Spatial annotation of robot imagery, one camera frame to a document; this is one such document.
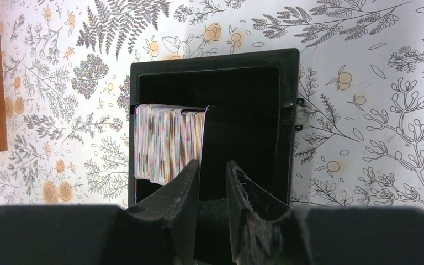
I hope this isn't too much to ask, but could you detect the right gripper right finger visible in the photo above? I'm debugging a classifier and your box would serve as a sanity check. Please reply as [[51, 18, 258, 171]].
[[226, 160, 296, 264]]

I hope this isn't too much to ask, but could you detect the stack of credit cards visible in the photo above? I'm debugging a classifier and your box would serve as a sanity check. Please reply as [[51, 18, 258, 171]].
[[133, 104, 206, 186]]

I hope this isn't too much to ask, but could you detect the floral patterned table mat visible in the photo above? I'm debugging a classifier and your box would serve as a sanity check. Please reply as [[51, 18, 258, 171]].
[[0, 1, 424, 208]]

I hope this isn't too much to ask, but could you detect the black card box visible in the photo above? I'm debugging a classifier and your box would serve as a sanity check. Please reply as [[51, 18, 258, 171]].
[[130, 48, 300, 203]]

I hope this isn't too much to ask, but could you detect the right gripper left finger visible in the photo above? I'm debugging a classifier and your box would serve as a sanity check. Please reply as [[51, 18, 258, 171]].
[[126, 160, 200, 264]]

